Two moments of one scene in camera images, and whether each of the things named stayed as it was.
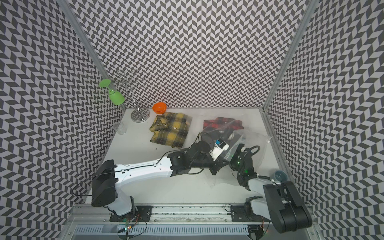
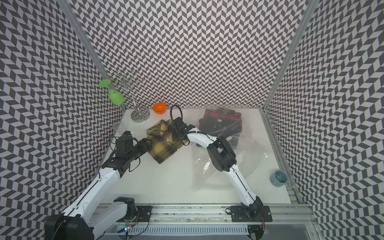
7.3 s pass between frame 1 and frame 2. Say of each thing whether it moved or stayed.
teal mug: stayed
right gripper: moved
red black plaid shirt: moved
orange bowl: stayed
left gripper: moved
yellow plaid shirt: moved
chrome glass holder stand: stayed
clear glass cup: stayed
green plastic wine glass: stayed
